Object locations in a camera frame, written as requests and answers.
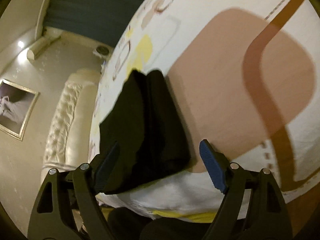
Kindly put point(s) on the black pants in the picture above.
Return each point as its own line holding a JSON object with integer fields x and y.
{"x": 142, "y": 138}

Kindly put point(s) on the white wall air conditioner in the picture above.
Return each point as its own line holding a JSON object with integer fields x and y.
{"x": 39, "y": 46}

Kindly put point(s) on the dark teal curtain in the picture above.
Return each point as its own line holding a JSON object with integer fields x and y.
{"x": 101, "y": 20}

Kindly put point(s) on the cream tufted headboard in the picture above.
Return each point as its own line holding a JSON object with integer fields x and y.
{"x": 67, "y": 144}

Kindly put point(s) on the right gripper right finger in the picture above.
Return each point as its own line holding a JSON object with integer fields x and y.
{"x": 252, "y": 207}

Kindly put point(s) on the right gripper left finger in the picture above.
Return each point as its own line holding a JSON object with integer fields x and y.
{"x": 52, "y": 217}

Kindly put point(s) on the framed wall picture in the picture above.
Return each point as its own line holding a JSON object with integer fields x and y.
{"x": 17, "y": 103}

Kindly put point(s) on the patterned white bed sheet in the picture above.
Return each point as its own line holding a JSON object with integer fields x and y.
{"x": 243, "y": 74}

